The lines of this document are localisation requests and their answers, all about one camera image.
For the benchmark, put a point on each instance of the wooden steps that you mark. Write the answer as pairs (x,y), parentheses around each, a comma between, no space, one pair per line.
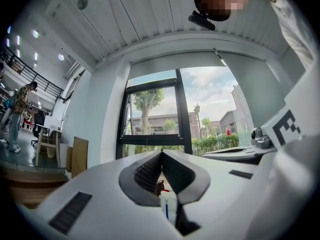
(32,184)

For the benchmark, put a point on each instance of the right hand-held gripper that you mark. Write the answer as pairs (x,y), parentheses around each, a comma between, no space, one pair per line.
(300,104)

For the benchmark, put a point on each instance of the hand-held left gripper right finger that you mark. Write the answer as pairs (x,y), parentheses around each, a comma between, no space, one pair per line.
(225,196)

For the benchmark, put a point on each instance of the black head-worn camera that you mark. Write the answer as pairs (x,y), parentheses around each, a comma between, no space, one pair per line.
(201,21)

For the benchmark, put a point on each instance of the short grey roller blind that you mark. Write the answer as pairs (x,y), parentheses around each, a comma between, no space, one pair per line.
(175,64)

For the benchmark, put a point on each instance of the brown cardboard board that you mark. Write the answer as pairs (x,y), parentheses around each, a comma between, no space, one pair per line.
(80,154)

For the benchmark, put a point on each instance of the person's pale pink shirt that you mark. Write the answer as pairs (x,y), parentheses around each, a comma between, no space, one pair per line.
(295,34)

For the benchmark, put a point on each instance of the brown shoulder bag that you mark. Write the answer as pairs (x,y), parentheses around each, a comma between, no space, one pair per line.
(160,187)

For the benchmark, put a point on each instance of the black office chair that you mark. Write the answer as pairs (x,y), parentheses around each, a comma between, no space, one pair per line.
(38,124)

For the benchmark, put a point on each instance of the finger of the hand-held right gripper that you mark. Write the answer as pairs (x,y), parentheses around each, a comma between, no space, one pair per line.
(225,152)

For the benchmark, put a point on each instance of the tall pale wooden table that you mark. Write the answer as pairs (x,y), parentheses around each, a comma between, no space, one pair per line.
(47,134)

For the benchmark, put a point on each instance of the long grey roller blind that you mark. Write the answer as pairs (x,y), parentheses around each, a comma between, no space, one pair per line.
(257,91)

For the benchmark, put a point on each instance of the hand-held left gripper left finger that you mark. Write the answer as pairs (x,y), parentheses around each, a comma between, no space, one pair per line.
(105,204)

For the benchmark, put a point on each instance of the round ceiling light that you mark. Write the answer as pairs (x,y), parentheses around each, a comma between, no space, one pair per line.
(61,57)

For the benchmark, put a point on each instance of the small beige bucket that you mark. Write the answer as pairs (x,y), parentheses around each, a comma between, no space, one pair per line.
(50,152)

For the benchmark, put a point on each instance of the black window frame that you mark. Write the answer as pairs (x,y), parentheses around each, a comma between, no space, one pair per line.
(182,109)

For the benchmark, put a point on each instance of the black metal railing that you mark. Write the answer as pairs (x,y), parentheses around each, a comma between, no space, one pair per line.
(32,76)

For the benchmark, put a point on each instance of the round ceiling detector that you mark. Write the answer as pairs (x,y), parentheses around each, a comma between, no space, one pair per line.
(82,3)

